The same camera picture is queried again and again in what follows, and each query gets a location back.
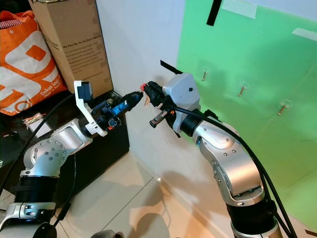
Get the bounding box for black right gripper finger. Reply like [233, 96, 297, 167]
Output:
[149, 110, 171, 128]
[145, 81, 171, 109]

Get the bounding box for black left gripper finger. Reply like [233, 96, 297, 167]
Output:
[112, 102, 140, 122]
[114, 91, 144, 111]

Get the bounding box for red-capped copper keys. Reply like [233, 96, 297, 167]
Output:
[140, 83, 152, 107]

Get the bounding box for black tape strip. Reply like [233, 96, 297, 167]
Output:
[207, 0, 223, 26]
[160, 59, 184, 76]

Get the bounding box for black glossy table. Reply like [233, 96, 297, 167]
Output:
[0, 88, 130, 204]

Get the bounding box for small white card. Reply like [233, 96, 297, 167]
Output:
[30, 121, 53, 137]

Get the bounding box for small clear wrapped packet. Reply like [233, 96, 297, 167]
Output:
[21, 113, 48, 124]

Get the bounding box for tall brown printed carton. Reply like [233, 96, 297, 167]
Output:
[28, 0, 113, 99]

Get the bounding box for orange and white shopping bag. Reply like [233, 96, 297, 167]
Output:
[0, 10, 69, 117]

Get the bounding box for small black gadget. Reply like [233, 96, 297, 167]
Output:
[2, 131, 20, 142]

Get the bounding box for green backdrop sheet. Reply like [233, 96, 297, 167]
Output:
[176, 0, 317, 231]

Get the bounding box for clear tape strip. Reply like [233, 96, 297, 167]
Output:
[292, 27, 317, 43]
[222, 0, 258, 19]

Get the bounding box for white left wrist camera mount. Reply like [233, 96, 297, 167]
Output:
[73, 80, 106, 137]

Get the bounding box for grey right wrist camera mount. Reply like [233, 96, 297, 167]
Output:
[162, 72, 201, 134]

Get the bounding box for clear suction wall hook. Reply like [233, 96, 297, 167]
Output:
[198, 67, 212, 82]
[235, 81, 251, 97]
[277, 98, 293, 117]

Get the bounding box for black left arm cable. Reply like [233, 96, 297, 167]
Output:
[0, 92, 78, 195]

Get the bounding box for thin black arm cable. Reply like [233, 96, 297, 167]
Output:
[62, 154, 77, 224]

